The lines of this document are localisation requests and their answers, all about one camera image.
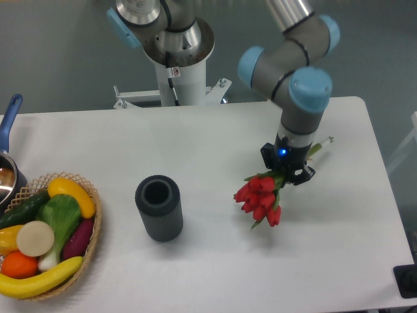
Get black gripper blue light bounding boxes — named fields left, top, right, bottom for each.
left=260, top=135, right=316, bottom=188

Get red tulip bouquet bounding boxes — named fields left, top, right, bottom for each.
left=233, top=135, right=334, bottom=230

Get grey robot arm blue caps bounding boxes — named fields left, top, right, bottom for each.
left=106, top=1, right=340, bottom=185

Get dark grey ribbed vase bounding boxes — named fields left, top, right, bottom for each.
left=135, top=175, right=183, bottom=243

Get black device at right edge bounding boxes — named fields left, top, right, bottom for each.
left=393, top=264, right=416, bottom=299

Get purple sweet potato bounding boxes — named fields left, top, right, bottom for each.
left=61, top=219, right=94, bottom=261

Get green bok choy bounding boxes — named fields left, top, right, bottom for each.
left=36, top=194, right=81, bottom=272

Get yellow squash upper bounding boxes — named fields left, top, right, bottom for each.
left=47, top=177, right=96, bottom=218

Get woven wicker basket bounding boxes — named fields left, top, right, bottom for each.
left=1, top=172, right=102, bottom=300

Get beige round slice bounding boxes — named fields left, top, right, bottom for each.
left=16, top=220, right=55, bottom=257

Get dark green cucumber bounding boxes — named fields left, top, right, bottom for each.
left=1, top=191, right=50, bottom=229

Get orange fruit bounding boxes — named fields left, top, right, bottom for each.
left=1, top=251, right=38, bottom=279

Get yellow bell pepper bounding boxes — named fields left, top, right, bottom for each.
left=0, top=225, right=23, bottom=256

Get long yellow banana squash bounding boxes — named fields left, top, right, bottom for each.
left=1, top=256, right=83, bottom=299

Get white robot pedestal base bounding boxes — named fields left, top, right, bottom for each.
left=113, top=59, right=232, bottom=110

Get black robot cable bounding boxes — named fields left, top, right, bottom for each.
left=164, top=51, right=181, bottom=107

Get blue handled saucepan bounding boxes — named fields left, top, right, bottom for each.
left=1, top=94, right=27, bottom=214

